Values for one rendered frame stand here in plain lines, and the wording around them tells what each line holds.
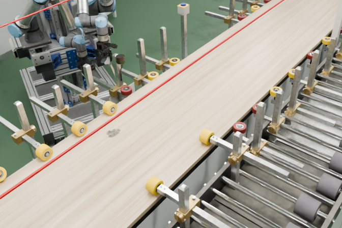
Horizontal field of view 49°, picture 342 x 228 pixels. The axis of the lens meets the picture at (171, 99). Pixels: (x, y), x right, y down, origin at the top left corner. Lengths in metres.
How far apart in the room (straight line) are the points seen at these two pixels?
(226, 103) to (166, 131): 0.47
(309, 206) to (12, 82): 3.71
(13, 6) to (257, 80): 3.52
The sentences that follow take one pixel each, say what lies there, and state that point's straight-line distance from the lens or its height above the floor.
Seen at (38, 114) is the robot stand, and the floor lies 0.23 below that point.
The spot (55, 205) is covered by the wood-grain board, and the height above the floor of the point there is 0.90.
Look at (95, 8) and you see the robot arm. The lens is 3.20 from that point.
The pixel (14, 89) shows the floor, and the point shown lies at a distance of 4.67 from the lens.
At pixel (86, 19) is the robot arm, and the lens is 2.67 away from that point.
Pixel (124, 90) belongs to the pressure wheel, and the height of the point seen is 0.91.
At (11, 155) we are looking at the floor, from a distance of 3.78.
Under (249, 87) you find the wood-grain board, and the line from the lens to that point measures 2.65.
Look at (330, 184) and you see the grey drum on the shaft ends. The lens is 2.17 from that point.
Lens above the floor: 2.40
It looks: 36 degrees down
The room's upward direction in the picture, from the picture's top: 3 degrees counter-clockwise
